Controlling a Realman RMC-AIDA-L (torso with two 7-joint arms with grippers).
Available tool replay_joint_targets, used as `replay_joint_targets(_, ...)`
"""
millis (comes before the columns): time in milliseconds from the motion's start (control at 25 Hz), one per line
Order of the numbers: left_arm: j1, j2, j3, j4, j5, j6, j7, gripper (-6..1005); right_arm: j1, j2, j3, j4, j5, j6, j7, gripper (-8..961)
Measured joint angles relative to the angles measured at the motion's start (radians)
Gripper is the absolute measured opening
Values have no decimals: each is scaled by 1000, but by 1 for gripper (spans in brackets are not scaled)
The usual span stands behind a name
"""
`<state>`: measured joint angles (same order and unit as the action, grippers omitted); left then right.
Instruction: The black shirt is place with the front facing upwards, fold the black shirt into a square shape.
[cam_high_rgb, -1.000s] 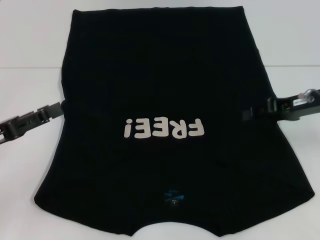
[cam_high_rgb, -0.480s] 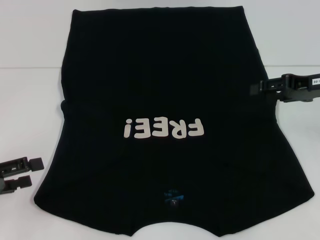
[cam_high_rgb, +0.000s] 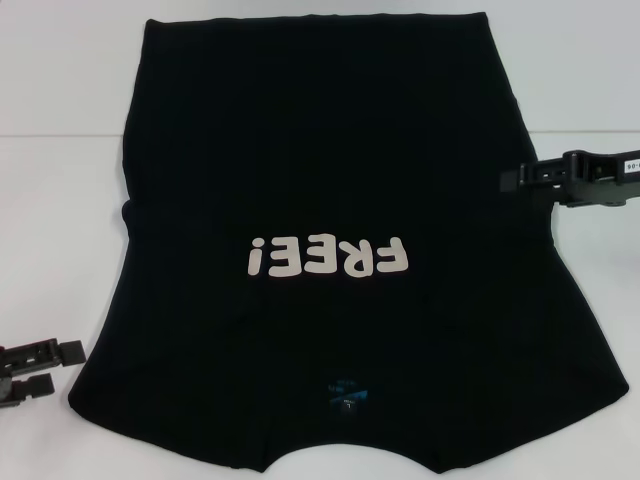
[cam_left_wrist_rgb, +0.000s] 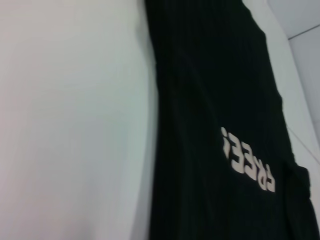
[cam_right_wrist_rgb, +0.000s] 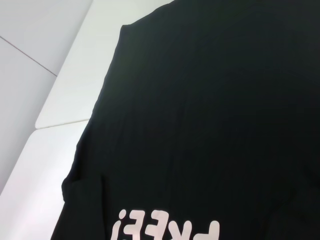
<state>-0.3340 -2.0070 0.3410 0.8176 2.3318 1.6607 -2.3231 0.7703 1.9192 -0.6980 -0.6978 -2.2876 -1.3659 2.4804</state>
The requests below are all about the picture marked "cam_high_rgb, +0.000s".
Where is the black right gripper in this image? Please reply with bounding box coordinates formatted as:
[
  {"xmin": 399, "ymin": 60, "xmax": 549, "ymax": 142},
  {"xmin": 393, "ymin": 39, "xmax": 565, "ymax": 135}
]
[{"xmin": 498, "ymin": 147, "xmax": 640, "ymax": 209}]

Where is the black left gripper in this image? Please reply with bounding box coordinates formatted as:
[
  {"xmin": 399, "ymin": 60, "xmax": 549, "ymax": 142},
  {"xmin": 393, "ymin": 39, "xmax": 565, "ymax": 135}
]
[{"xmin": 0, "ymin": 338, "xmax": 87, "ymax": 405}]

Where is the black shirt with FREE print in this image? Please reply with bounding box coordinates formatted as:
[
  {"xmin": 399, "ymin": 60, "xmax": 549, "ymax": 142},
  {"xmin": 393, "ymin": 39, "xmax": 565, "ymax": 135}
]
[{"xmin": 67, "ymin": 13, "xmax": 630, "ymax": 460}]

